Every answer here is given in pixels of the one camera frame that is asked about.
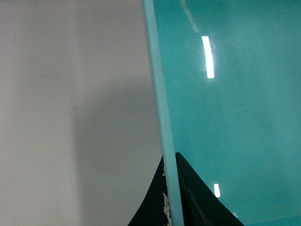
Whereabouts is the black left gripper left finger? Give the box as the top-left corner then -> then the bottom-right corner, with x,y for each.
129,158 -> 171,226

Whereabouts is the teal plastic bin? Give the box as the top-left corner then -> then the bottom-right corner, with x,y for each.
143,0 -> 301,226

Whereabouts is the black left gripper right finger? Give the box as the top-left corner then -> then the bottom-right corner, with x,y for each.
175,152 -> 243,226

